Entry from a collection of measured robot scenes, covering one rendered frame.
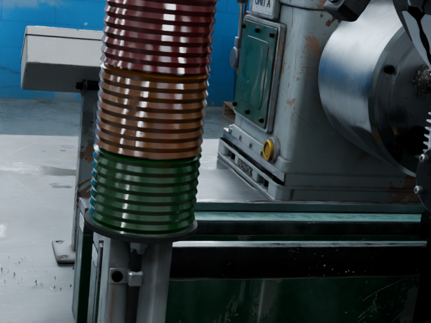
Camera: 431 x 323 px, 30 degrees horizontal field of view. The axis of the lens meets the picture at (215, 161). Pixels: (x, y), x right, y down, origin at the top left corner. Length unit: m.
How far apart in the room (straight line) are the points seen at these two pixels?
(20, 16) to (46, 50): 5.33
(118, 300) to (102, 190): 0.07
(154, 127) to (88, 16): 5.96
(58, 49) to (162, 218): 0.54
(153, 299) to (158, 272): 0.02
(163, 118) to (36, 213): 0.78
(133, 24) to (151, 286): 0.15
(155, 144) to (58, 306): 0.50
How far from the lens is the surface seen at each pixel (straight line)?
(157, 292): 0.46
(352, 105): 1.12
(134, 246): 0.44
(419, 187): 0.73
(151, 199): 0.42
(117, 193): 0.42
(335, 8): 0.85
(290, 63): 1.30
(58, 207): 1.21
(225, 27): 6.72
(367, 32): 1.14
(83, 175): 0.99
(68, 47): 0.95
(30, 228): 1.12
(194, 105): 0.42
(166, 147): 0.41
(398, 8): 0.94
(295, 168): 1.30
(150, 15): 0.40
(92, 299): 0.75
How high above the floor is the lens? 1.18
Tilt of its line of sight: 14 degrees down
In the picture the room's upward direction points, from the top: 6 degrees clockwise
